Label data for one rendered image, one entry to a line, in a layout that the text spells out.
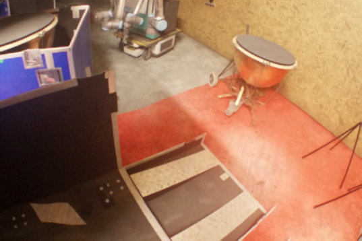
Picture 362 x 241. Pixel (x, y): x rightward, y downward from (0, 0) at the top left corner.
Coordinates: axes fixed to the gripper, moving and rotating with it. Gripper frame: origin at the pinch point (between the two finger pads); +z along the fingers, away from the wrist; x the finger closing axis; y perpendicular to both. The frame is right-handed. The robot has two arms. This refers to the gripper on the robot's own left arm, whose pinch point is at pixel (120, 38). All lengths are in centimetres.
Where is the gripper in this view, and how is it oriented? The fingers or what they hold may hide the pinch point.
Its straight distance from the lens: 257.5
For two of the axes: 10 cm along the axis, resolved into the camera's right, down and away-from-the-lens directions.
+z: -4.7, 8.1, 3.5
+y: -4.8, 1.0, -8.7
